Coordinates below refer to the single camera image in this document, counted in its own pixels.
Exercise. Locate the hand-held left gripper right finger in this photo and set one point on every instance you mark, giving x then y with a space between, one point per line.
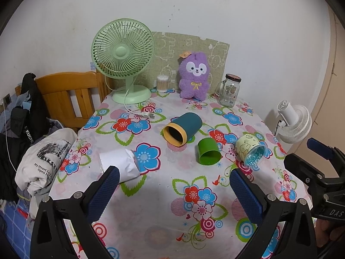
246 197

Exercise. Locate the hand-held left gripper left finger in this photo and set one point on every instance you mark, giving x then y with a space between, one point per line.
103 191

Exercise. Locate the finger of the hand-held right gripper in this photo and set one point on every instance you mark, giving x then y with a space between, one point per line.
320 149
303 168

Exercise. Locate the white cup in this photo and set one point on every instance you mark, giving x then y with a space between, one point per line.
118 162

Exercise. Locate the yellow printed cup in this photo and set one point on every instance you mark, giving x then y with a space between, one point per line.
246 145

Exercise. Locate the green plastic cup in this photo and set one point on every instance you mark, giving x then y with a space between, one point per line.
207 149

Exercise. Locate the teal cup with yellow rim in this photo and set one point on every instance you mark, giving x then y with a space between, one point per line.
188 125

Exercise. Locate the person's right hand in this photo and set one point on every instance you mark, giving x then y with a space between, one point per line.
324 232

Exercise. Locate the small white fan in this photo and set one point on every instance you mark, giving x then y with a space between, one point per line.
294 124

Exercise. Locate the floral tablecloth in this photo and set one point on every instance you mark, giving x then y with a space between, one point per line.
161 207

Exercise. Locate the beige door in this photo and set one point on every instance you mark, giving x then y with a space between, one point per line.
334 86

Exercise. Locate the white printed shirt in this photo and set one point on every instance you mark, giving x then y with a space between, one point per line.
48 151

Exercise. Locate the blue checkered sheet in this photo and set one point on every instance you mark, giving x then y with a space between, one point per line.
16 229

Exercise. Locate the black jacket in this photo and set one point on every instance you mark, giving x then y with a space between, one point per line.
29 118

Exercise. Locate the glass jar mug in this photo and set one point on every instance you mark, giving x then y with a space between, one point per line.
230 91

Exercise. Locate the wooden chair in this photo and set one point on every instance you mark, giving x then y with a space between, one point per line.
62 87

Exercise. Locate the light blue garment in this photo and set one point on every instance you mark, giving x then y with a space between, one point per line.
27 104

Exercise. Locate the cotton swab container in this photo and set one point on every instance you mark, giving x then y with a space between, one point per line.
162 84

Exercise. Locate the purple plush toy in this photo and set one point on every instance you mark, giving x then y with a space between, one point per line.
192 83

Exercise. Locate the green desk fan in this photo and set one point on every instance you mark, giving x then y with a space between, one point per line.
121 51

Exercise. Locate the grey-green printed wall mat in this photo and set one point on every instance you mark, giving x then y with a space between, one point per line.
167 48

